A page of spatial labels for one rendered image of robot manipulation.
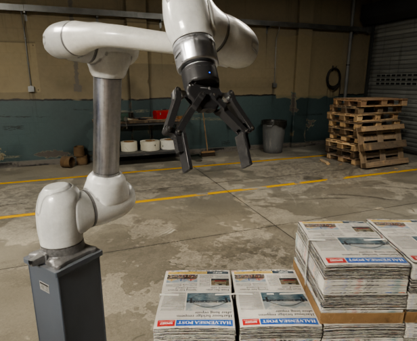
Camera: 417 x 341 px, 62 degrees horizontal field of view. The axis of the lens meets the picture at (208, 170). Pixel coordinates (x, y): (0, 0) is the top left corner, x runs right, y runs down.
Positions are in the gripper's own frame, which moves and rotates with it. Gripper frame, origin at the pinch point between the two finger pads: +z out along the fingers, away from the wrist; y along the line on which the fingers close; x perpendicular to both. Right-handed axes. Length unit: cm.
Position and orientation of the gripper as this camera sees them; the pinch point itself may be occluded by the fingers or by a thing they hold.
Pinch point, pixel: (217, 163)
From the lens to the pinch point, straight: 68.3
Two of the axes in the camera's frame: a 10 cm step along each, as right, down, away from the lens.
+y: -8.6, 0.7, -5.0
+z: 1.9, 9.6, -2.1
